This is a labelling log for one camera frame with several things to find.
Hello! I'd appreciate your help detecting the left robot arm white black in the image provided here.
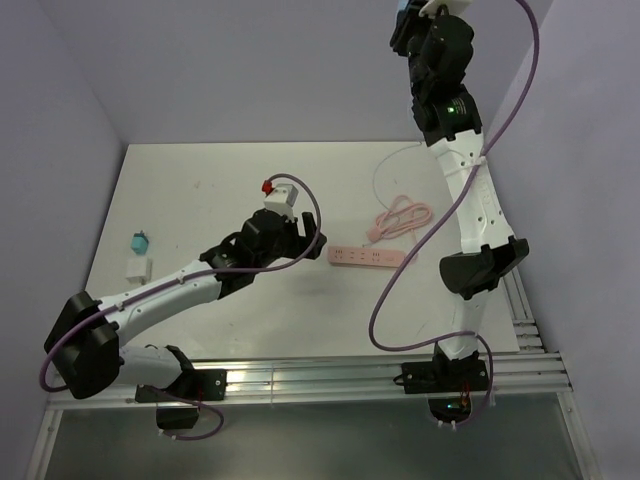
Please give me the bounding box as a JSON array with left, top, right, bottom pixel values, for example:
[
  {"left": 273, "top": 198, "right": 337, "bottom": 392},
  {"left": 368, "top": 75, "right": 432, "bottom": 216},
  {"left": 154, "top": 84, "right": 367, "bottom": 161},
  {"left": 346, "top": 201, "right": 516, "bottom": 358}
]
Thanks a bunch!
[{"left": 44, "top": 208, "right": 326, "bottom": 400}]

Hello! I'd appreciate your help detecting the aluminium right side rail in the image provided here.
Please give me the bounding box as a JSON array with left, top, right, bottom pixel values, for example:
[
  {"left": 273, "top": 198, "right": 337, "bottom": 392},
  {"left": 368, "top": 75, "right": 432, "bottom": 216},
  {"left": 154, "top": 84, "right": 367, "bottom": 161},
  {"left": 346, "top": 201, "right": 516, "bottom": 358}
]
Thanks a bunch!
[{"left": 502, "top": 269, "right": 562, "bottom": 360}]

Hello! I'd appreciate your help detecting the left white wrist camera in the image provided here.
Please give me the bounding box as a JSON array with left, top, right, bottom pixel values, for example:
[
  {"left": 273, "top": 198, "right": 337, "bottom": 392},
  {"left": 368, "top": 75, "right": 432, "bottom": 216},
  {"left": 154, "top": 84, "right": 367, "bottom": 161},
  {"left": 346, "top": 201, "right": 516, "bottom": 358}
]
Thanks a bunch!
[{"left": 261, "top": 180, "right": 299, "bottom": 221}]

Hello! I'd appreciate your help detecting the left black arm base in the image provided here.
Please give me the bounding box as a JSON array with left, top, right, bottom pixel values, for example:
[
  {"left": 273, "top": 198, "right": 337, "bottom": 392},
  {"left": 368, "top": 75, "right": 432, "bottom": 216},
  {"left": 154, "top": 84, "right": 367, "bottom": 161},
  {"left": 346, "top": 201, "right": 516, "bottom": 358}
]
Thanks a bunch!
[{"left": 134, "top": 369, "right": 227, "bottom": 433}]

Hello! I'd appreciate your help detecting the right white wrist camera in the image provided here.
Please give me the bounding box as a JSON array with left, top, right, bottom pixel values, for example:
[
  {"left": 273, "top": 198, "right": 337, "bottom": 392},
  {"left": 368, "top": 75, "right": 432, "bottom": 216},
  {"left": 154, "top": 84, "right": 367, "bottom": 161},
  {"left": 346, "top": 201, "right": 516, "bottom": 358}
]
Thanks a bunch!
[{"left": 418, "top": 0, "right": 473, "bottom": 18}]

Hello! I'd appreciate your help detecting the light blue charger plug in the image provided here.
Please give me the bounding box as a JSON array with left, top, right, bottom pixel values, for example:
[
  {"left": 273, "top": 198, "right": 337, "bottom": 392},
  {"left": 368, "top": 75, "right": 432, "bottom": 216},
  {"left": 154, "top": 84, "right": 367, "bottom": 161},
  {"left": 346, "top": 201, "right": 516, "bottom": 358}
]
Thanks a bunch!
[{"left": 397, "top": 0, "right": 416, "bottom": 15}]

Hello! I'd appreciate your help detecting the white plug adapter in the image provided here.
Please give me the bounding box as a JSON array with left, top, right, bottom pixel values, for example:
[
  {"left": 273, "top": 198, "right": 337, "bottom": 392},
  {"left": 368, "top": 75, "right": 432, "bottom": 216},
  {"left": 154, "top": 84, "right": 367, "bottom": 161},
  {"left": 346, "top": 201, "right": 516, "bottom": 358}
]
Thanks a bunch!
[{"left": 125, "top": 256, "right": 152, "bottom": 285}]

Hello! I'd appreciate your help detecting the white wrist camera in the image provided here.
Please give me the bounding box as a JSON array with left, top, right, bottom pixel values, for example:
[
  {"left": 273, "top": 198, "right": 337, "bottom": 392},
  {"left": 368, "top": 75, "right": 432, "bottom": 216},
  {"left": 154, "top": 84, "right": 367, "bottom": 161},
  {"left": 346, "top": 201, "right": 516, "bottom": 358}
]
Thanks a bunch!
[
  {"left": 418, "top": 0, "right": 473, "bottom": 18},
  {"left": 261, "top": 180, "right": 299, "bottom": 221}
]

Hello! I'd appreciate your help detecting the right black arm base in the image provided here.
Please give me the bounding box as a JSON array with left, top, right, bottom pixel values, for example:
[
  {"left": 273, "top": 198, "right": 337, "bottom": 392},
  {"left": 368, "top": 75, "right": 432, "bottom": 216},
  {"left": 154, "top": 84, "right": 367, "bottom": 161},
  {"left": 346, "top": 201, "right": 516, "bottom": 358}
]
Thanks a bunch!
[{"left": 393, "top": 349, "right": 494, "bottom": 428}]

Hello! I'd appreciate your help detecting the pink power strip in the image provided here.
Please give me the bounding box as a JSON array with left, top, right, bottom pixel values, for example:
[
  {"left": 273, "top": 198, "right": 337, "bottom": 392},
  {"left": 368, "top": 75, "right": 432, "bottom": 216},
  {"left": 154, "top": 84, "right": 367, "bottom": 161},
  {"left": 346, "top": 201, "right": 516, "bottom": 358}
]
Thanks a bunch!
[{"left": 328, "top": 246, "right": 405, "bottom": 268}]

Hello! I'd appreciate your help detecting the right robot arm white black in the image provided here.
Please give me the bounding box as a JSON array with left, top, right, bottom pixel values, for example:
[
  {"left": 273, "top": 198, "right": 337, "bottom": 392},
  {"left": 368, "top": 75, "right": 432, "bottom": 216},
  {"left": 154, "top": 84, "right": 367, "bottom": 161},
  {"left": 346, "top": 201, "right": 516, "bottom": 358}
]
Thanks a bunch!
[{"left": 390, "top": 1, "right": 529, "bottom": 390}]

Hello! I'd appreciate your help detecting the aluminium rail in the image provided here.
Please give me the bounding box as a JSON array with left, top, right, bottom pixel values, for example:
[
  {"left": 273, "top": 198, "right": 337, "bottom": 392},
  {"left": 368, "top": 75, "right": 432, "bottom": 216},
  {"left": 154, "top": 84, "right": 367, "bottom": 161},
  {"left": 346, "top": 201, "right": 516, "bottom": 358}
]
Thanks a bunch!
[
  {"left": 47, "top": 352, "right": 571, "bottom": 409},
  {"left": 502, "top": 269, "right": 562, "bottom": 360}
]

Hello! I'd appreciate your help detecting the thin white blue charging cable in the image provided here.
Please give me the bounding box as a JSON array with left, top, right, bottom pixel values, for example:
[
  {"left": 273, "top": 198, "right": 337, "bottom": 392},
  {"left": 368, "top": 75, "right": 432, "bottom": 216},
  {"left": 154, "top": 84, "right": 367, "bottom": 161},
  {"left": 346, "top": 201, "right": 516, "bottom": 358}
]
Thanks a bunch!
[{"left": 362, "top": 141, "right": 424, "bottom": 249}]

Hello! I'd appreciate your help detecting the aluminium front rail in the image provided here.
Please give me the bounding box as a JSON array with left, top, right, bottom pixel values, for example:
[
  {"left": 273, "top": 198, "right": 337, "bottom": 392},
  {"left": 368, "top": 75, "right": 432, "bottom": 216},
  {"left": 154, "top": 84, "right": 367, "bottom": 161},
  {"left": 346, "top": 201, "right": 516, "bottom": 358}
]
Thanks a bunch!
[{"left": 47, "top": 352, "right": 571, "bottom": 409}]

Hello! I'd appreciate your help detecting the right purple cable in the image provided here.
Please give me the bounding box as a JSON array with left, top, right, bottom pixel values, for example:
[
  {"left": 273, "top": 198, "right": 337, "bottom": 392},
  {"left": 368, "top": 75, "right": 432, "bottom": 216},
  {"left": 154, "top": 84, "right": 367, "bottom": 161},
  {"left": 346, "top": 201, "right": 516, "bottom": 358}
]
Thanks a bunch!
[{"left": 369, "top": 0, "right": 541, "bottom": 426}]

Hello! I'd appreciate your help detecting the teal plug adapter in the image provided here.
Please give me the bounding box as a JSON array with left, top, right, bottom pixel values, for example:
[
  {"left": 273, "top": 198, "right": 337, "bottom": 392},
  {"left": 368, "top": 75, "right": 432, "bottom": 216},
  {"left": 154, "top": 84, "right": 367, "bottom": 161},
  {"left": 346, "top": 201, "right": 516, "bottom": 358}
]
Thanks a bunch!
[{"left": 130, "top": 231, "right": 149, "bottom": 256}]

